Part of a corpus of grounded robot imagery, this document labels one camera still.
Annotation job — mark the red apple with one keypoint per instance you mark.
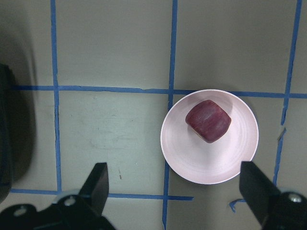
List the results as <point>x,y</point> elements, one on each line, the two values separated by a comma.
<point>208,120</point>

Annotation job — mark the pink plate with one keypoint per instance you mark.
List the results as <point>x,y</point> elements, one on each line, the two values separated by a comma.
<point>209,163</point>

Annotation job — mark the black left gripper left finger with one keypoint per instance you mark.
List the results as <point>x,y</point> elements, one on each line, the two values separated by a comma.
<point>81,211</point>

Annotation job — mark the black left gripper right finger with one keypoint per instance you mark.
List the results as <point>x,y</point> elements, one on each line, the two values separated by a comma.
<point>274,209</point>

